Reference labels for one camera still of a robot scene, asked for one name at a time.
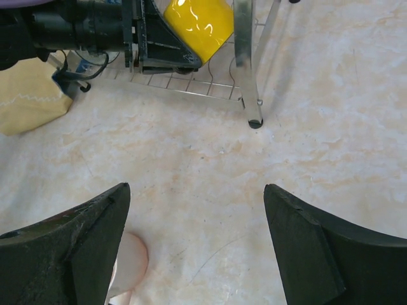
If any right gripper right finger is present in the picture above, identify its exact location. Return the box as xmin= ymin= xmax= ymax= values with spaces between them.
xmin=263 ymin=184 xmax=406 ymax=304

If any yellow glass mug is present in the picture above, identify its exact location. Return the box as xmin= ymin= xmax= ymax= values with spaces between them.
xmin=163 ymin=0 xmax=234 ymax=64

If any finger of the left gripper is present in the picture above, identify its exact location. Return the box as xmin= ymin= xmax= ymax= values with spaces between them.
xmin=139 ymin=1 xmax=202 ymax=74

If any stainless steel dish rack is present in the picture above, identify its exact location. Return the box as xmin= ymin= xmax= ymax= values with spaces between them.
xmin=90 ymin=1 xmax=283 ymax=129

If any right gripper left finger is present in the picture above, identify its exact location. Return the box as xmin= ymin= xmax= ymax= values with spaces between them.
xmin=1 ymin=183 xmax=130 ymax=304

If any yellow cloth with white zigzags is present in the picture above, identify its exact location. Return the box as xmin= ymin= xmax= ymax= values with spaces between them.
xmin=1 ymin=58 xmax=72 ymax=136

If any pink and white mug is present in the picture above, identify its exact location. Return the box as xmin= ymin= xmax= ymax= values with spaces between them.
xmin=105 ymin=233 xmax=149 ymax=304

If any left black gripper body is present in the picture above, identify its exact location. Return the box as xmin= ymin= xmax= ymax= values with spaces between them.
xmin=1 ymin=1 xmax=138 ymax=70

